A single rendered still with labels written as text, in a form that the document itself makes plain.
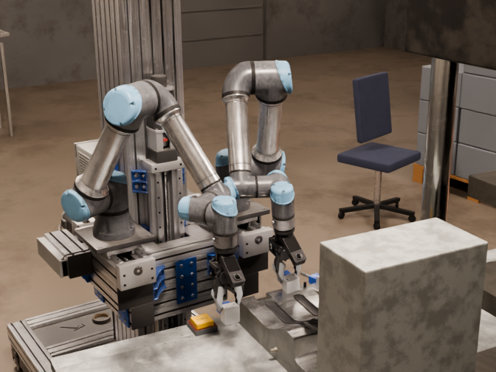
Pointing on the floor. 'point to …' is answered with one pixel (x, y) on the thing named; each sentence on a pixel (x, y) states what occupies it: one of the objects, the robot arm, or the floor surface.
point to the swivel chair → (381, 112)
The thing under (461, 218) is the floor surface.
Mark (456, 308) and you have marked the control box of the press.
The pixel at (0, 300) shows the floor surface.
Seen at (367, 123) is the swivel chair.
